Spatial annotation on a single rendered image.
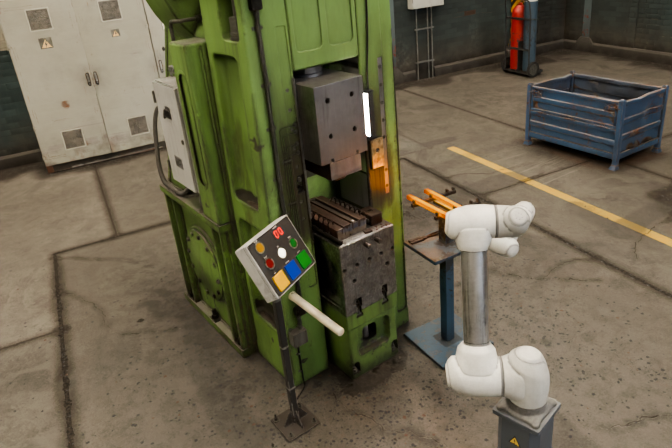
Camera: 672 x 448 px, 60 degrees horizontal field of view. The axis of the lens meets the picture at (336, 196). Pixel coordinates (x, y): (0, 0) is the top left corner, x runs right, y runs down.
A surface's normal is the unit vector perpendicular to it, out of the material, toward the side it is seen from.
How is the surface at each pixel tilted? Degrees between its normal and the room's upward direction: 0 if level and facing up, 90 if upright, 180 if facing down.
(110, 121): 90
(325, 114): 90
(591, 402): 0
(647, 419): 0
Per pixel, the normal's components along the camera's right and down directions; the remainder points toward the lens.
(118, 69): 0.47, 0.33
